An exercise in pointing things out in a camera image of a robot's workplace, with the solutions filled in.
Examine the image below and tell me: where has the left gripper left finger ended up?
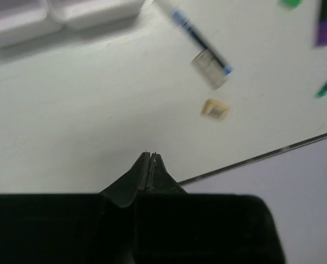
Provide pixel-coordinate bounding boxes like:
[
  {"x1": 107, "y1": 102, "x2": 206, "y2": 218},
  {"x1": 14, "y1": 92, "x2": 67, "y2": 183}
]
[{"x1": 100, "y1": 152, "x2": 150, "y2": 208}]

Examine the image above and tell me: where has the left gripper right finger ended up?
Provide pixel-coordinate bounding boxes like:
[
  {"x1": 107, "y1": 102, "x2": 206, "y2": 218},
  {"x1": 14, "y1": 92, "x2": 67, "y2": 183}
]
[{"x1": 146, "y1": 153, "x2": 187, "y2": 194}]

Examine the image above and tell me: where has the blue capped clear pen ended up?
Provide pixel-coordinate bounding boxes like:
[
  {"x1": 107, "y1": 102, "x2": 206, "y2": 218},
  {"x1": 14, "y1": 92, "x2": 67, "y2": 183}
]
[{"x1": 154, "y1": 1, "x2": 232, "y2": 75}]

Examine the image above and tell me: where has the green highlighter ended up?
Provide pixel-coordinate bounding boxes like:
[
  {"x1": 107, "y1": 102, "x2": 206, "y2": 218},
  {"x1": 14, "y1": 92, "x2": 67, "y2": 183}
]
[{"x1": 278, "y1": 0, "x2": 302, "y2": 9}]

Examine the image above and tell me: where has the yellow eraser with barcode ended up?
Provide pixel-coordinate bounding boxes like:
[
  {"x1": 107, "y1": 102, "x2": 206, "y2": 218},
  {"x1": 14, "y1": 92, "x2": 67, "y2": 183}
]
[{"x1": 201, "y1": 98, "x2": 230, "y2": 120}]

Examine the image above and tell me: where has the white eraser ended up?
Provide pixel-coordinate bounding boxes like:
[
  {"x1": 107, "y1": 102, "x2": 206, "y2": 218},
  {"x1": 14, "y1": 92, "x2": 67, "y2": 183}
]
[{"x1": 192, "y1": 49, "x2": 228, "y2": 90}]

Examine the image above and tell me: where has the right white organizer box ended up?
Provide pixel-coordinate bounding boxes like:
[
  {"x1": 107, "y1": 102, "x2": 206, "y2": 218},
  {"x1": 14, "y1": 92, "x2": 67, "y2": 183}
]
[{"x1": 47, "y1": 0, "x2": 144, "y2": 30}]

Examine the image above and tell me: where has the white organizer box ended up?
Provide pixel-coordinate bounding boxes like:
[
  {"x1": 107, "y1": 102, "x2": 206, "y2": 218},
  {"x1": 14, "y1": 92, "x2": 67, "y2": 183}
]
[
  {"x1": 0, "y1": 1, "x2": 62, "y2": 48},
  {"x1": 47, "y1": 0, "x2": 144, "y2": 30}
]

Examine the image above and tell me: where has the left white organizer box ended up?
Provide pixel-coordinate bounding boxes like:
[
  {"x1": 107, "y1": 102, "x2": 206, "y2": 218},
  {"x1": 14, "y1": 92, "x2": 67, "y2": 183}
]
[{"x1": 0, "y1": 1, "x2": 62, "y2": 48}]

